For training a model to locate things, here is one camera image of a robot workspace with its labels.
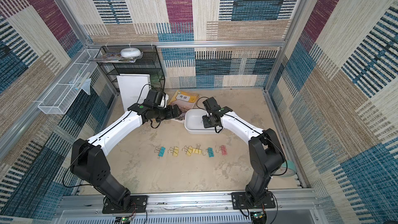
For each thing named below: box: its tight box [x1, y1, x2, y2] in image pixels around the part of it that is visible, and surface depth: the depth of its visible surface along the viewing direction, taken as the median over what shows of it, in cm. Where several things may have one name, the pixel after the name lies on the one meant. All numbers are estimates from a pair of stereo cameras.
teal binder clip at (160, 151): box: [153, 146, 166, 158], surface depth 91 cm
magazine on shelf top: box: [88, 51, 144, 64], surface depth 85 cm
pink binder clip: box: [215, 144, 228, 156], surface depth 91 cm
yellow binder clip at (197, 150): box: [192, 143, 203, 155], surface depth 91 cm
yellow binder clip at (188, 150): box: [181, 145, 194, 157], surface depth 91 cm
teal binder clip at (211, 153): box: [205, 147, 215, 158], surface depth 91 cm
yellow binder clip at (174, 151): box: [167, 146, 180, 158], surface depth 91 cm
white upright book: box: [116, 73, 152, 112], surface depth 90 cm
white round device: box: [120, 47, 142, 58], surface depth 90 cm
